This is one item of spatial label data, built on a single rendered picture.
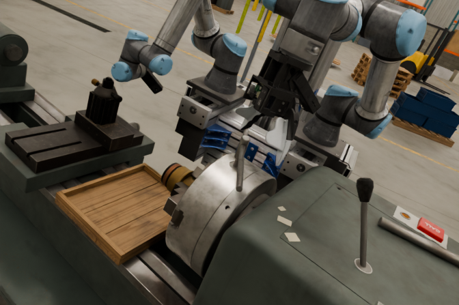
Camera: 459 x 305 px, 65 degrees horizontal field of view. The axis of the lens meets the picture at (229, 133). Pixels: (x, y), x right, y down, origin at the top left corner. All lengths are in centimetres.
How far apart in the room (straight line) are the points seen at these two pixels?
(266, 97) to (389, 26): 54
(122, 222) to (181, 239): 32
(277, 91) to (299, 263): 31
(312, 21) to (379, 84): 63
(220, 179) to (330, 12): 44
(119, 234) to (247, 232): 52
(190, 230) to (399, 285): 44
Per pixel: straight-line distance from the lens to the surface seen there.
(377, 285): 76
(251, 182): 87
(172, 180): 102
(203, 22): 157
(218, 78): 157
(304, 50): 67
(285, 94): 68
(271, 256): 68
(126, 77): 138
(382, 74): 123
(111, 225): 115
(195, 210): 85
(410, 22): 111
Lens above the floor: 167
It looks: 24 degrees down
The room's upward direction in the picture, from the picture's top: 21 degrees clockwise
